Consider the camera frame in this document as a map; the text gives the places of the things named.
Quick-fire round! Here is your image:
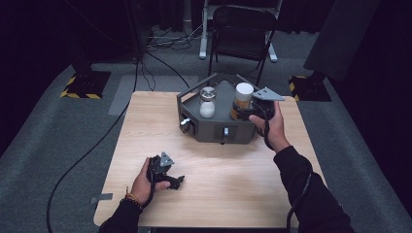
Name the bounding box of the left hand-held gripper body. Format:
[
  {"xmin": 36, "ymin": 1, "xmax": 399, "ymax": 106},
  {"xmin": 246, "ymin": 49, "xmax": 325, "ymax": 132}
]
[{"xmin": 146, "ymin": 150, "xmax": 176, "ymax": 186}]

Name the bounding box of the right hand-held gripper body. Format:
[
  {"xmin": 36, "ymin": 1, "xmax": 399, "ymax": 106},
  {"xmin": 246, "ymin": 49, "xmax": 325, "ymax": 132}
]
[{"xmin": 248, "ymin": 85, "xmax": 287, "ymax": 123}]

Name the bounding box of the person's left hand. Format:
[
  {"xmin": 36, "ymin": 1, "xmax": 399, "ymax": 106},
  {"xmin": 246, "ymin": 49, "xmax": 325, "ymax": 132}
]
[{"xmin": 129, "ymin": 157, "xmax": 171, "ymax": 206}]

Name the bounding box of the person's right hand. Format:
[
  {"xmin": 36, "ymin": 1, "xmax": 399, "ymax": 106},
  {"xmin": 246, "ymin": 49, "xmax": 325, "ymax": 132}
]
[{"xmin": 248, "ymin": 100, "xmax": 292, "ymax": 154}]

